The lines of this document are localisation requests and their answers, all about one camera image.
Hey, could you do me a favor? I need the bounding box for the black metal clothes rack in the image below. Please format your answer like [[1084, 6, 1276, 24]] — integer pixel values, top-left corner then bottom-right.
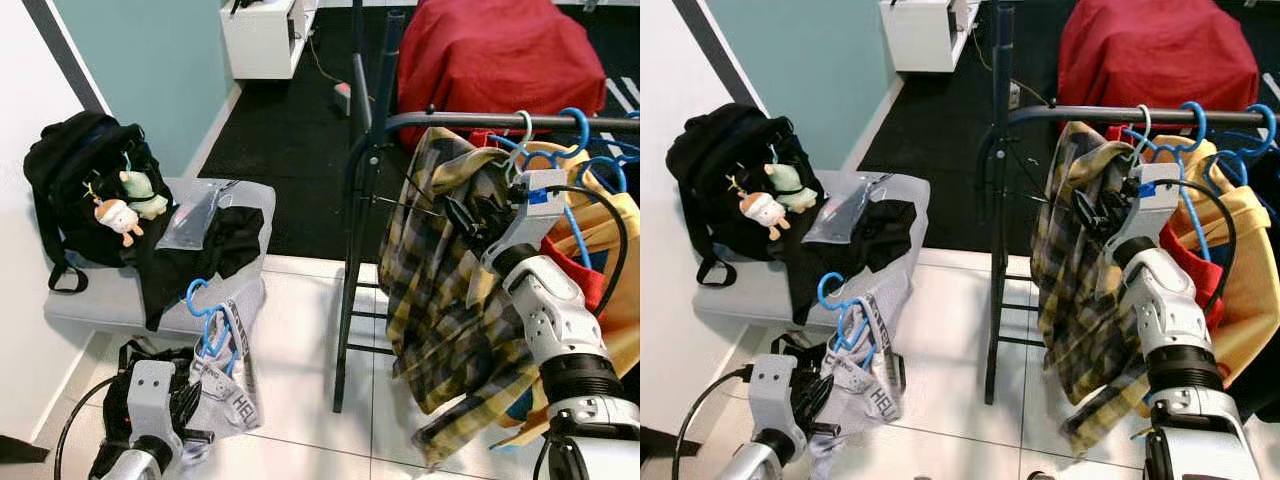
[[332, 8, 641, 413], [978, 3, 1280, 408]]

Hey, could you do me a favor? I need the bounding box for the white hello print garment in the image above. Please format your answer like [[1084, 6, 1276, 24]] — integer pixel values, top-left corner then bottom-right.
[[818, 269, 915, 480], [183, 277, 271, 468]]

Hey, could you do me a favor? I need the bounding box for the black backpack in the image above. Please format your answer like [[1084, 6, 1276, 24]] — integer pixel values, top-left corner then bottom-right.
[[664, 102, 818, 288], [22, 108, 173, 295]]

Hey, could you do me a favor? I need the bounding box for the green plush toy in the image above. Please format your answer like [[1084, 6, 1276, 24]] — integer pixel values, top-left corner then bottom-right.
[[118, 168, 172, 222], [764, 161, 815, 215]]

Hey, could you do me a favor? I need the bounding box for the grey ottoman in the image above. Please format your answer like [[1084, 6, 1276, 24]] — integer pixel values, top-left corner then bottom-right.
[[691, 169, 933, 328], [42, 176, 278, 338]]

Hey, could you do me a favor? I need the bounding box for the plaid hanging garment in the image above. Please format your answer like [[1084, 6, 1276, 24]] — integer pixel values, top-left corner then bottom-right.
[[1028, 118, 1168, 458], [376, 123, 543, 468]]

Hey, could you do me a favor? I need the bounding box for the red hanging garment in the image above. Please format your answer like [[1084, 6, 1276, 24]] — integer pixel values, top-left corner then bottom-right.
[[538, 233, 608, 313], [1158, 213, 1228, 333]]

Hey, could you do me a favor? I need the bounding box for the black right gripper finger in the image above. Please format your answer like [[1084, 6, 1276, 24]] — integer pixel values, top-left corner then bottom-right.
[[1070, 188, 1101, 233], [440, 195, 479, 236]]

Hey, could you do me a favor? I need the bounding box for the small plush toy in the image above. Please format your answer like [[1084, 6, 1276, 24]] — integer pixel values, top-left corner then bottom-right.
[[93, 195, 147, 248], [739, 189, 793, 243]]

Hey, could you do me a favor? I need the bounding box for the red cloth bundle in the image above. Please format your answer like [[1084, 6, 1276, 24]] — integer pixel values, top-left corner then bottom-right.
[[395, 0, 610, 153], [1055, 0, 1263, 143]]

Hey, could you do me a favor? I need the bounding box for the black floor mat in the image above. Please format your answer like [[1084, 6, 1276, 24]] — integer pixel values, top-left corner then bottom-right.
[[858, 0, 1280, 258], [198, 0, 641, 265]]

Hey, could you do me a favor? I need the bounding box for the blue plastic hanger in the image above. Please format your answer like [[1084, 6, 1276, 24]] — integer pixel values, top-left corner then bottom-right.
[[1140, 99, 1211, 266], [578, 123, 641, 196], [1223, 102, 1280, 188], [520, 106, 594, 273], [182, 277, 248, 383], [814, 271, 888, 378]]

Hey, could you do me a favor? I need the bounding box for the black crumpled garment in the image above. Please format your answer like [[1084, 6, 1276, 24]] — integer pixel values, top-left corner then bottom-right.
[[783, 197, 918, 328], [133, 203, 268, 333]]

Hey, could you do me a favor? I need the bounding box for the yellow blue shirt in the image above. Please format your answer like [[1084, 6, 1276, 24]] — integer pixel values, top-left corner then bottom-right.
[[498, 138, 641, 448], [1138, 133, 1280, 403]]

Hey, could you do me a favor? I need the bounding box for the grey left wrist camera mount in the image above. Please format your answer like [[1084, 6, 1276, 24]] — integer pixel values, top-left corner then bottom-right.
[[747, 352, 803, 438], [127, 358, 183, 443]]

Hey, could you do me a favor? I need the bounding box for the white plastic hanger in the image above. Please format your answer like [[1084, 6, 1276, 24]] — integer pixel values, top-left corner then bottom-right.
[[503, 109, 538, 168], [1127, 102, 1155, 158]]

